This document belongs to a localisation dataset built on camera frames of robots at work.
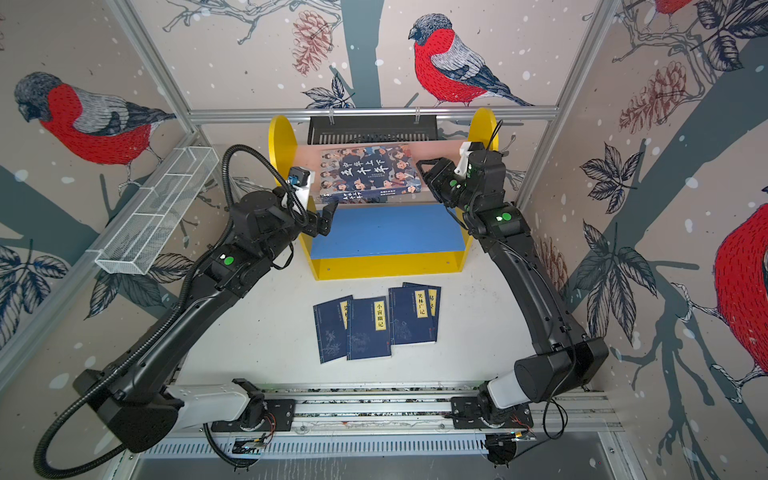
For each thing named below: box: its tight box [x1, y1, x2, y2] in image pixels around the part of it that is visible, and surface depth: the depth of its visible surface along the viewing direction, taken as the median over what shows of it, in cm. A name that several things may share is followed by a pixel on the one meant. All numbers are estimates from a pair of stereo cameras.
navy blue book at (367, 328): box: [347, 296, 391, 361], surface depth 89 cm
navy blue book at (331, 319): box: [313, 295, 353, 364], surface depth 90 cm
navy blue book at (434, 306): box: [402, 282, 442, 342], surface depth 94 cm
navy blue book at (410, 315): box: [388, 286, 435, 345], surface depth 92 cm
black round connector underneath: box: [485, 433, 517, 467], surface depth 71 cm
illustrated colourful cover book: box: [319, 144, 422, 204], surface depth 71 cm
